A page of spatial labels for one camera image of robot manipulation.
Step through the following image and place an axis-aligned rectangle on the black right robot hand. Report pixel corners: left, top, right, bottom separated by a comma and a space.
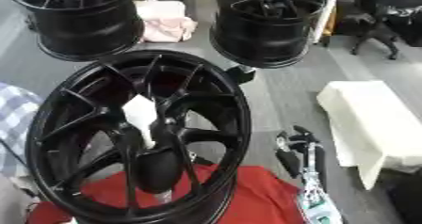
273, 125, 330, 191

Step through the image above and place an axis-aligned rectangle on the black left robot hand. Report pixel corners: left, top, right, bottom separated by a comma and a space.
133, 145, 187, 195

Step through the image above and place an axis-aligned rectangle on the black spoked wheel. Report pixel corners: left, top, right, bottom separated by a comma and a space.
23, 49, 254, 224

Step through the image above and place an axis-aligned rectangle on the black wheel stand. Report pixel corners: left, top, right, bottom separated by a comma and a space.
225, 65, 257, 85

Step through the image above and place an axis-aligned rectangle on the black wheel rim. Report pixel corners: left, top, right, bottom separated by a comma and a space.
5, 0, 147, 62
207, 0, 330, 70

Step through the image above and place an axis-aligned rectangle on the white cloth-covered object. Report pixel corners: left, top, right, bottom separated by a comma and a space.
315, 79, 422, 191

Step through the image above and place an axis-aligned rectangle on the pink cloth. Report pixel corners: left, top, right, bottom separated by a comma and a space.
133, 0, 200, 44

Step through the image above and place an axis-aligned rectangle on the blue white checked cloth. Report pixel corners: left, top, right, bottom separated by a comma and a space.
0, 82, 45, 179

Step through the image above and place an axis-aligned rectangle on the white panel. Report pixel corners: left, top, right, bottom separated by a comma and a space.
310, 0, 347, 44

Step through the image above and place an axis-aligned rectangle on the black chair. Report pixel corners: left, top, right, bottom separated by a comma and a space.
343, 10, 402, 61

